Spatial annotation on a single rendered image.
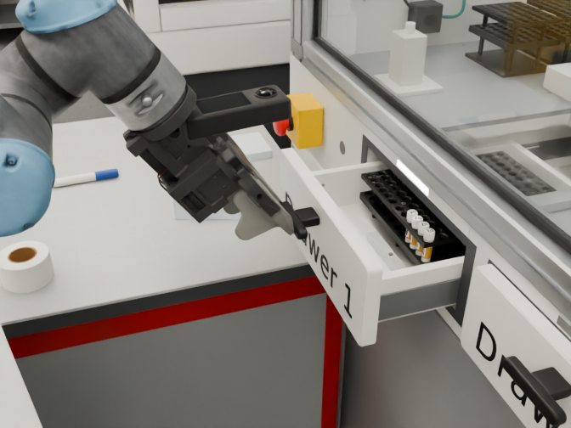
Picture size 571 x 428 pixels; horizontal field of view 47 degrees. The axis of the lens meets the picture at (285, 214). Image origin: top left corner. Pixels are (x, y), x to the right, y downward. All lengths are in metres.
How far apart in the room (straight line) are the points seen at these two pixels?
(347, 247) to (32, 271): 0.44
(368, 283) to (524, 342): 0.16
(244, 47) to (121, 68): 0.94
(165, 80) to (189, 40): 0.87
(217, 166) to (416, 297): 0.26
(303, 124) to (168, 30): 0.53
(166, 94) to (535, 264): 0.38
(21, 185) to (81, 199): 0.66
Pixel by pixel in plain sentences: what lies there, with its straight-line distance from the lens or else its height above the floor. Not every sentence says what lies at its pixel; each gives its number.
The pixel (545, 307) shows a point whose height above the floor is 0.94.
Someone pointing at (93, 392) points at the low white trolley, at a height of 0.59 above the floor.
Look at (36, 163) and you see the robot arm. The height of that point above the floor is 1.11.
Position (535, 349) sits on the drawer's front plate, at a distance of 0.64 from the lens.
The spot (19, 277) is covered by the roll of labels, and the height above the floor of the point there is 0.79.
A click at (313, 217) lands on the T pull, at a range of 0.77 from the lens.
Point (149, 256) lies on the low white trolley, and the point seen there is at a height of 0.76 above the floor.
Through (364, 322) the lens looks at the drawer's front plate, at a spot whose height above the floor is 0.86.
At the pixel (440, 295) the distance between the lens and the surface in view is 0.76.
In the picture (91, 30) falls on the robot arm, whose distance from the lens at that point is 0.61.
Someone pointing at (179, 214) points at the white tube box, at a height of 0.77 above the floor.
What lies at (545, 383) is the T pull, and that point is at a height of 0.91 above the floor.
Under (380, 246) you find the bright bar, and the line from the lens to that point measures 0.84.
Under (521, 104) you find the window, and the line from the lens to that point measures 0.65.
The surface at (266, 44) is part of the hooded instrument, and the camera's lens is 1.55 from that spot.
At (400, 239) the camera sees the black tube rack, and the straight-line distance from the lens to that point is 0.82.
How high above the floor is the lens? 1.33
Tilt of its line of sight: 32 degrees down
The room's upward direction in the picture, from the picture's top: straight up
